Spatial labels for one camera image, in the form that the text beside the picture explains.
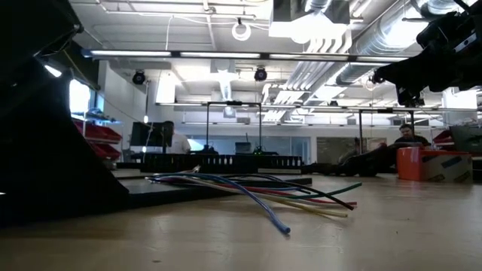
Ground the long ceiling light bar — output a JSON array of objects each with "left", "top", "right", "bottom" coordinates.
[{"left": 89, "top": 49, "right": 410, "bottom": 63}]

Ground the red cable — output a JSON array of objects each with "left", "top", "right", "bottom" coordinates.
[{"left": 157, "top": 179, "right": 358, "bottom": 209}]

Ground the silver ventilation duct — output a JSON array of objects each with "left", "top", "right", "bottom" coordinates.
[{"left": 334, "top": 0, "right": 453, "bottom": 86}]

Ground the black cable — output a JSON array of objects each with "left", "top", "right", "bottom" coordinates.
[{"left": 225, "top": 173, "right": 356, "bottom": 212}]

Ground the black slotted cable duct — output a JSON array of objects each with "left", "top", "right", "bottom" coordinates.
[{"left": 140, "top": 153, "right": 304, "bottom": 175}]

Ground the dark grey box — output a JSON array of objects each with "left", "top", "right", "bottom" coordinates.
[{"left": 449, "top": 124, "right": 482, "bottom": 154}]

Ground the black station frame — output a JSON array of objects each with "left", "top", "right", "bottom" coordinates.
[
  {"left": 205, "top": 100, "right": 264, "bottom": 154},
  {"left": 357, "top": 108, "right": 417, "bottom": 156}
]

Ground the white cable coil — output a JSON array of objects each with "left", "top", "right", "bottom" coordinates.
[{"left": 230, "top": 22, "right": 252, "bottom": 43}]

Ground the red storage bin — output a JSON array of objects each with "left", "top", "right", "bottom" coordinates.
[
  {"left": 87, "top": 142, "right": 123, "bottom": 162},
  {"left": 72, "top": 119, "right": 124, "bottom": 145},
  {"left": 432, "top": 129, "right": 453, "bottom": 149}
]

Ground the small grey box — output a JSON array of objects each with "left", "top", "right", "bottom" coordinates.
[{"left": 234, "top": 141, "right": 253, "bottom": 155}]

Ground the yellow cable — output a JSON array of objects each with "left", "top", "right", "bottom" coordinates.
[{"left": 240, "top": 190, "right": 349, "bottom": 220}]

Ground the black computer monitor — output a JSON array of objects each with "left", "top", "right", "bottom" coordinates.
[{"left": 129, "top": 120, "right": 175, "bottom": 149}]

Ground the white shelf rack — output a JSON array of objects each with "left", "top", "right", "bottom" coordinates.
[{"left": 70, "top": 108, "right": 126, "bottom": 171}]

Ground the bundle of wires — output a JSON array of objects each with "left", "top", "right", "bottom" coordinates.
[{"left": 165, "top": 172, "right": 313, "bottom": 196}]

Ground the black ceiling spotlight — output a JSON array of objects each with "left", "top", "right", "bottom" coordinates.
[
  {"left": 253, "top": 66, "right": 269, "bottom": 83},
  {"left": 131, "top": 69, "right": 148, "bottom": 86}
]

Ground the black mounted camera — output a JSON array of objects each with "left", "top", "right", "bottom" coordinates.
[{"left": 395, "top": 85, "right": 427, "bottom": 108}]

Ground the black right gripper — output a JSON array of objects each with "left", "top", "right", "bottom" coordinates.
[{"left": 371, "top": 11, "right": 459, "bottom": 93}]

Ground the bundle of coloured cables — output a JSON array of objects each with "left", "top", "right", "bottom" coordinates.
[{"left": 148, "top": 172, "right": 292, "bottom": 236}]

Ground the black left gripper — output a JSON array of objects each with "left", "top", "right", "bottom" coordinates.
[{"left": 0, "top": 55, "right": 130, "bottom": 229}]

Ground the green cable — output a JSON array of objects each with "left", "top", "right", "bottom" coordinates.
[{"left": 225, "top": 181, "right": 364, "bottom": 201}]

